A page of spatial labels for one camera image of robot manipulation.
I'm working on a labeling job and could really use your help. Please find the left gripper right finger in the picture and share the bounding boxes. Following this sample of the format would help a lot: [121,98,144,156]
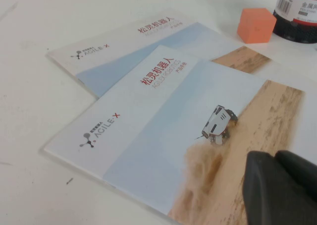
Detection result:
[273,150,317,201]

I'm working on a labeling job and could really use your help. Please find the desert brochure with faded cover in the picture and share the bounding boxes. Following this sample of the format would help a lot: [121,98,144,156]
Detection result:
[46,9,274,99]

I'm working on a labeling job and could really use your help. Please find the black mesh pen holder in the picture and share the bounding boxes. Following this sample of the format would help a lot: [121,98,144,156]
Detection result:
[272,0,317,44]

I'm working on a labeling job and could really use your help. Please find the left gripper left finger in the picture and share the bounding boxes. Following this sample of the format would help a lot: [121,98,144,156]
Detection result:
[242,150,317,225]

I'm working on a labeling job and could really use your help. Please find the orange foam cube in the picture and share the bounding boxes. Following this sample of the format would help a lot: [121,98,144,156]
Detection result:
[236,7,277,44]

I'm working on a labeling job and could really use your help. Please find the desert brochure with rover photo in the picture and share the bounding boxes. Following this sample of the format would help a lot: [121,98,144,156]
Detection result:
[44,45,306,225]

